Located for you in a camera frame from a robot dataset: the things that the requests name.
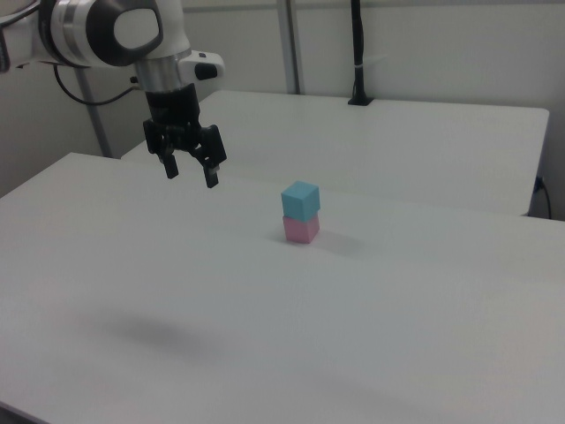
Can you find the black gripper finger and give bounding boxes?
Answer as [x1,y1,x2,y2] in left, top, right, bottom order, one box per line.
[148,124,180,180]
[192,125,229,190]

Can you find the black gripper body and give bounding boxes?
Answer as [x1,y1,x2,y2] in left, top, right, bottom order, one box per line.
[141,83,222,155]

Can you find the blue cube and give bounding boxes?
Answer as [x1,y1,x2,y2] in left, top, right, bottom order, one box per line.
[281,179,320,223]

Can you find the pink cube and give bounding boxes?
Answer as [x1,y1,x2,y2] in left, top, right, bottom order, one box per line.
[282,214,320,245]

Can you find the white table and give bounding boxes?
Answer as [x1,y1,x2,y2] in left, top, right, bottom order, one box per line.
[119,90,551,217]

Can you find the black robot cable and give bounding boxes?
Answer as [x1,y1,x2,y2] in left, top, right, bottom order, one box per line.
[52,64,145,107]

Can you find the grey wall profile post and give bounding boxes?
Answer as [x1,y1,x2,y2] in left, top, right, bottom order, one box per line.
[276,0,302,95]

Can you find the black camera stand pole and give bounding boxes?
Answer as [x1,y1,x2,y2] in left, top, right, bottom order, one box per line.
[347,0,376,107]

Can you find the black wall cable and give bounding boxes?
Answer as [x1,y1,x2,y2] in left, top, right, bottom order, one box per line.
[532,176,554,220]

